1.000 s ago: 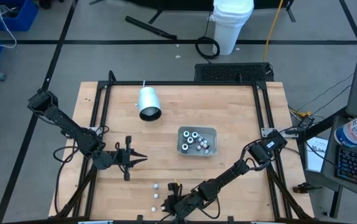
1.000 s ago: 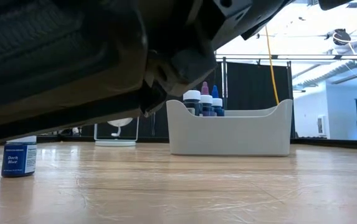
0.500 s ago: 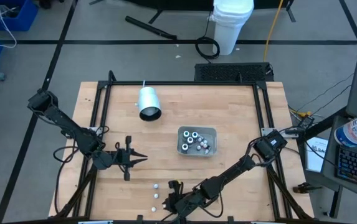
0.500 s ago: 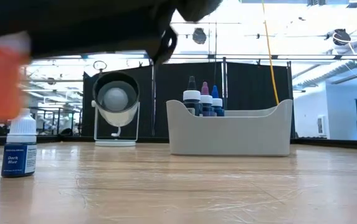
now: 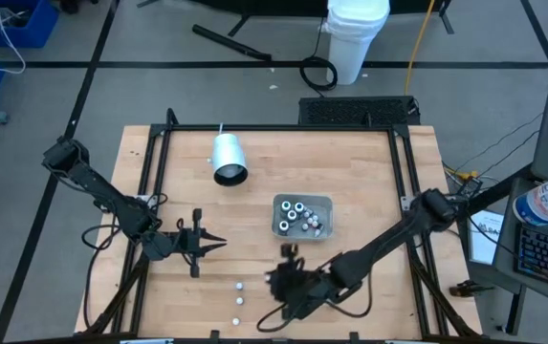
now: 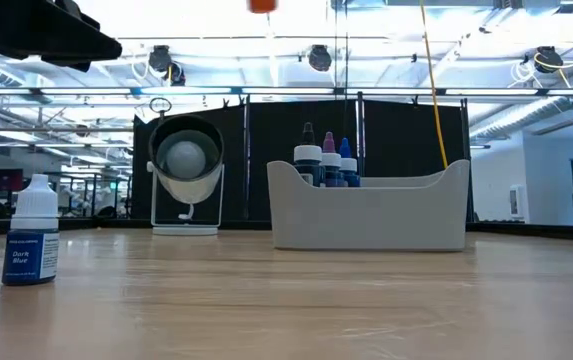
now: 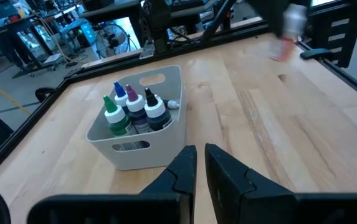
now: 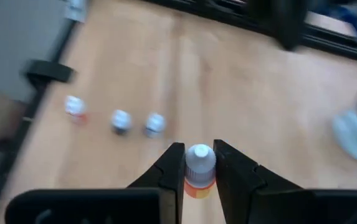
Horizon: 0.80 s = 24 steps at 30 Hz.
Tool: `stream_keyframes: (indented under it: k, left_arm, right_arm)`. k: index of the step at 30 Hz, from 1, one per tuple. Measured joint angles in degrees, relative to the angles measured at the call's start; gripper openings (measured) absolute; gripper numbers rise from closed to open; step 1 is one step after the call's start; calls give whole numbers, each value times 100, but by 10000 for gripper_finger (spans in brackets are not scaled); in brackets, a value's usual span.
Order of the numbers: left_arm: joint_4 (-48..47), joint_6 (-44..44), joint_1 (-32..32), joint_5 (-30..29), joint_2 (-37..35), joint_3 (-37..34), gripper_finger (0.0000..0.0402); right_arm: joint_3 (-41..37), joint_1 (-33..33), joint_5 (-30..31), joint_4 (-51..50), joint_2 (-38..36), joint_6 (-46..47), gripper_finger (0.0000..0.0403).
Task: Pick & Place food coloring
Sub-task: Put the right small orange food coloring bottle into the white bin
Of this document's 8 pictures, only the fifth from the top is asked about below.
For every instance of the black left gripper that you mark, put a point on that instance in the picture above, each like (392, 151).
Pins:
(187, 241)

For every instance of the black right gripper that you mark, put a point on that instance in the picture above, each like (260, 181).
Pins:
(302, 286)

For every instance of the large black food coloring bottle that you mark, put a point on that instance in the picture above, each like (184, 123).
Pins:
(283, 225)

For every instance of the large purple food coloring bottle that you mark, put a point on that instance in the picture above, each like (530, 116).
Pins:
(291, 215)

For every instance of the large green food coloring bottle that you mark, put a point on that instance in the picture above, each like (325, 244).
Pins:
(285, 205)

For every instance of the large blue food coloring bottle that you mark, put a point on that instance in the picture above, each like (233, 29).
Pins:
(299, 207)

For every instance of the grey plastic bin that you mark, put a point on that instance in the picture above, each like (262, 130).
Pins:
(326, 205)

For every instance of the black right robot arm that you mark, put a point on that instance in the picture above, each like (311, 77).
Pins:
(383, 241)

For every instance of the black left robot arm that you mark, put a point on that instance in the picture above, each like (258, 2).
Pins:
(106, 193)

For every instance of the silver spotlight lamp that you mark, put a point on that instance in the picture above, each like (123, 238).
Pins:
(228, 153)

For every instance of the black perforated computer case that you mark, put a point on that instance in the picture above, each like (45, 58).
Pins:
(355, 111)

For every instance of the black and brown clamp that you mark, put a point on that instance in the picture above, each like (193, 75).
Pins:
(467, 289)

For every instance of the black rod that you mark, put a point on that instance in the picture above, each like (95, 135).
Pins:
(230, 43)

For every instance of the white paper sheet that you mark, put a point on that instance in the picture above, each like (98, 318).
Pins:
(484, 239)

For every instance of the grey desk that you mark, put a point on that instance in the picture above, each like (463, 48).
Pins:
(505, 248)

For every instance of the white trash bin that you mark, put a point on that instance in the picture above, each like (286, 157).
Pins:
(355, 43)

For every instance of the backlit black keyboard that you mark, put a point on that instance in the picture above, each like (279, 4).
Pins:
(546, 253)

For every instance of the large blue storage bin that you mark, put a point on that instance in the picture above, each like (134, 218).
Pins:
(39, 28)

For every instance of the wipes canister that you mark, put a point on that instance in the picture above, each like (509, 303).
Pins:
(546, 200)

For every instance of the black metal table frame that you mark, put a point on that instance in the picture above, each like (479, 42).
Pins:
(278, 127)

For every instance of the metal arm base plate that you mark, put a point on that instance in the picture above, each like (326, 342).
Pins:
(406, 203)

